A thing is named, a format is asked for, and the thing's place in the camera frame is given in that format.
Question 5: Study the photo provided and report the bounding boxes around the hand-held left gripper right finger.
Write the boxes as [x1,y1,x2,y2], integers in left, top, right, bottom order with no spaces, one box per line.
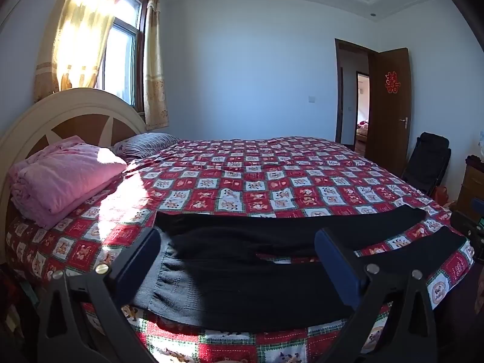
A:
[314,227,449,363]

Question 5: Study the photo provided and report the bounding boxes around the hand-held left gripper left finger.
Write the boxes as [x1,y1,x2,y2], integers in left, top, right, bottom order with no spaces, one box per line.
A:
[38,228,163,363]

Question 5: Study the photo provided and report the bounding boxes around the black knit pants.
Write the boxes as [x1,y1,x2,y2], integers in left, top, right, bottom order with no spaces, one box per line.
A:
[130,204,467,333]

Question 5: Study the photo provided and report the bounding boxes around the wooden cabinet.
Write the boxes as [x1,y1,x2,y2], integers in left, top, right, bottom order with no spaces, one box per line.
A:
[456,154,484,216]

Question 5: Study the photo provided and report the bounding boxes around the black folding chair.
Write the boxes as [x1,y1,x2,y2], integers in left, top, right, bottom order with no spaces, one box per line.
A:
[401,132,452,197]

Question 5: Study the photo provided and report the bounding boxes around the red printed bed blanket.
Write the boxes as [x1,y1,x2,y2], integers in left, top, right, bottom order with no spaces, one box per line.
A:
[5,136,475,363]

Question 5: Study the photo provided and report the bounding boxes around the folded pink blanket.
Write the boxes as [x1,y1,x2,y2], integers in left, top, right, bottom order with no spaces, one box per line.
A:
[8,135,128,231]

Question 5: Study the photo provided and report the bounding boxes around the striped pillow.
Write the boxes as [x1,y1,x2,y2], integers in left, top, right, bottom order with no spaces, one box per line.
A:
[113,132,182,159]

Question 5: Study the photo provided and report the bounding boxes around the brown wooden door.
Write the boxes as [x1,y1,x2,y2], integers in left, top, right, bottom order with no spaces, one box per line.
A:
[365,48,412,178]

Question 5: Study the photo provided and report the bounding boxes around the red paper door decoration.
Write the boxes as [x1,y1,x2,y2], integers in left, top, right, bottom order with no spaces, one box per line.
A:
[384,70,401,94]

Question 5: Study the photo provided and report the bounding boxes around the cream and wood headboard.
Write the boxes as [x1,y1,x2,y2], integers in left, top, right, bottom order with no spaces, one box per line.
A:
[0,88,148,265]

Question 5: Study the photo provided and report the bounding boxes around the narrow yellow curtain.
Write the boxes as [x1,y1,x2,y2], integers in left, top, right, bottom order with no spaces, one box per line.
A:
[143,0,169,131]

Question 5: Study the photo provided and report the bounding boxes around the wide yellow curtain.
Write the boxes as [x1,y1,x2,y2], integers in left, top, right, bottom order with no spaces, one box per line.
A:
[34,0,133,103]

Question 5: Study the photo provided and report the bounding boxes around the brown door frame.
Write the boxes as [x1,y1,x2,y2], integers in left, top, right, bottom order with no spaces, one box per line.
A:
[335,38,379,155]

